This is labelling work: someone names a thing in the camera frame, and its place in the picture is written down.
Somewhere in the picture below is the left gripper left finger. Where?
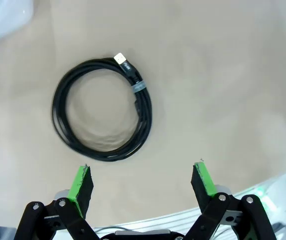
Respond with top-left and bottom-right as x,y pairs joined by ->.
14,163 -> 101,240

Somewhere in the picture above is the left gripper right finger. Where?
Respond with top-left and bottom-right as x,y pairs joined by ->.
182,161 -> 278,240

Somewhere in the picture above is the black USB cable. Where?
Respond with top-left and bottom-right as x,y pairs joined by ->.
51,51 -> 153,163

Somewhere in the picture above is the white slotted mounting platform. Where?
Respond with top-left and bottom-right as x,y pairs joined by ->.
90,164 -> 286,240

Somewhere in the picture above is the translucent plastic storage container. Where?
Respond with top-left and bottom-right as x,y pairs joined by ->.
0,0 -> 35,51

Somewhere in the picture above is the grey velcro strap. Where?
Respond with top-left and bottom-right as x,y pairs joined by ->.
132,80 -> 148,94

